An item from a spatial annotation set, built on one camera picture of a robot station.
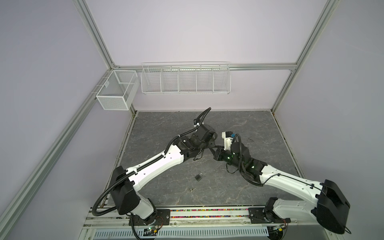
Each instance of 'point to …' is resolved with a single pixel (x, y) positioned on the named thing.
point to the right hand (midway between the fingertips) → (209, 148)
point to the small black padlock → (199, 177)
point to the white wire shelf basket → (188, 77)
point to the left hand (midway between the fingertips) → (212, 140)
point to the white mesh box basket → (117, 92)
